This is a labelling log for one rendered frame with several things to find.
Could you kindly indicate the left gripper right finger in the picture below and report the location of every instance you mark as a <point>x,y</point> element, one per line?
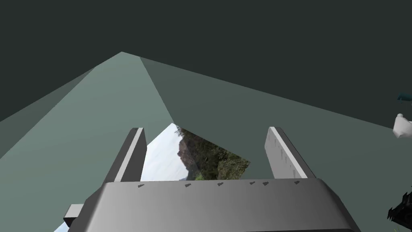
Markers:
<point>286,158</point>

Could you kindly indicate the window with outdoor view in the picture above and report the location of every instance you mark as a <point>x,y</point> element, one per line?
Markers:
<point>199,158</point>

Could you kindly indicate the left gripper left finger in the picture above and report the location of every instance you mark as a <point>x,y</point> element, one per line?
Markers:
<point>128,159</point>

